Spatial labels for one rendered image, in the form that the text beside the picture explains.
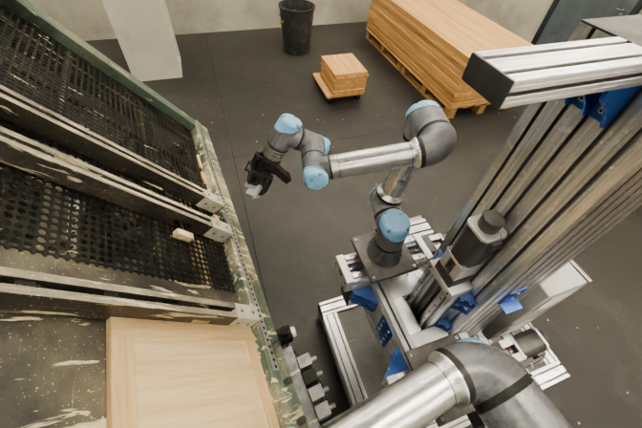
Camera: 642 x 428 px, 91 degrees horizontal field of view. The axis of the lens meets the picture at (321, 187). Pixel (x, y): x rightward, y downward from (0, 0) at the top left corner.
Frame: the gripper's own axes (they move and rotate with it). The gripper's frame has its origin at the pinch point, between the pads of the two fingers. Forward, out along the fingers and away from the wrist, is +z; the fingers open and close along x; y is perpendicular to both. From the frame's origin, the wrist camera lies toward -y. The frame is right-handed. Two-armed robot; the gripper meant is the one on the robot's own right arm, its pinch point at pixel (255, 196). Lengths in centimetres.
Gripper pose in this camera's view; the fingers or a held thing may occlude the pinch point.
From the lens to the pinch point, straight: 121.5
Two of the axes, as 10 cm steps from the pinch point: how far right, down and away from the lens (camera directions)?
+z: -4.9, 6.9, 5.3
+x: 3.2, 7.1, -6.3
